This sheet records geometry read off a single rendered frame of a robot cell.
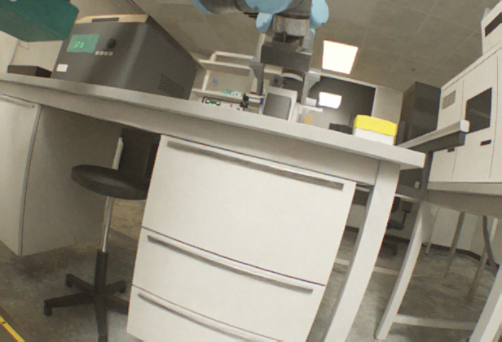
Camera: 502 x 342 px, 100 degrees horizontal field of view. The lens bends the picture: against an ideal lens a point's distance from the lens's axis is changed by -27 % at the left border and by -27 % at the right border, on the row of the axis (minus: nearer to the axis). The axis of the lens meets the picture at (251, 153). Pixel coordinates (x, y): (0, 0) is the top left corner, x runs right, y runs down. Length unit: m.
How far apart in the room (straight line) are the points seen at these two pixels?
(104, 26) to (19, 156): 0.60
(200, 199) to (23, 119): 0.83
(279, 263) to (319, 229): 0.12
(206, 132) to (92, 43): 0.58
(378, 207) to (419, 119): 2.29
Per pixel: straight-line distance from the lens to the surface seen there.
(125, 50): 0.96
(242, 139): 0.67
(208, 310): 0.78
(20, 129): 1.25
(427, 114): 2.95
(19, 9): 0.46
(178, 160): 0.73
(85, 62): 1.07
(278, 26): 0.71
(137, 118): 0.81
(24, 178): 1.21
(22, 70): 1.42
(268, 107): 0.72
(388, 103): 5.69
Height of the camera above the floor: 0.79
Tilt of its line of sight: 2 degrees up
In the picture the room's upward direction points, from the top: 14 degrees clockwise
